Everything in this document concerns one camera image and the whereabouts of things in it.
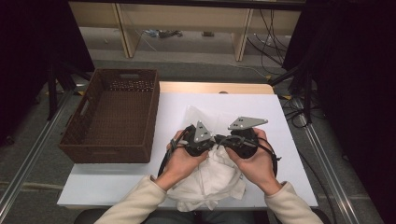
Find person's left hand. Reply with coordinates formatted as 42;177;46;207
155;130;209;191

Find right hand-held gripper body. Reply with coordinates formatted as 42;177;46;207
223;116;269;160

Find hanging black cables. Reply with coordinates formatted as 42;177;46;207
247;8;292;68

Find black floor cable bundle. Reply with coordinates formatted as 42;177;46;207
281;94;314;129

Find light wooden shelf unit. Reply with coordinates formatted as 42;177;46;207
65;1;303;63

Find left hand-held gripper cable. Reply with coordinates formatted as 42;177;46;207
157;125;195;178

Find person's right hand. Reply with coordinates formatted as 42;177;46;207
224;128;283;196

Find brown woven basket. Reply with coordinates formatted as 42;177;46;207
58;68;161;165

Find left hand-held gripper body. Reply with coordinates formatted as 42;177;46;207
184;120;217;158

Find right hand-held gripper cable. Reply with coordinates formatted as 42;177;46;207
248;133;282;179

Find white garment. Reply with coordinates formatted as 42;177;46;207
166;144;247;213

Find metal floor rail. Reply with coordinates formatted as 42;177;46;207
0;90;74;216
297;96;362;224

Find dark curtain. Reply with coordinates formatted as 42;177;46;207
281;0;396;224
0;0;94;147

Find person's legs in jeans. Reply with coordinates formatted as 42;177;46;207
144;209;260;224

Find hand-held gripper cable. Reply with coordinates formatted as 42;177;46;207
157;125;195;178
248;133;282;179

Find black metal stand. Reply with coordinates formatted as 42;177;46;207
46;60;94;121
268;59;316;124

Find small cable clutter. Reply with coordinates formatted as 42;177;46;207
142;29;184;39

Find white table cover sheet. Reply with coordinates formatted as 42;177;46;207
56;92;318;210

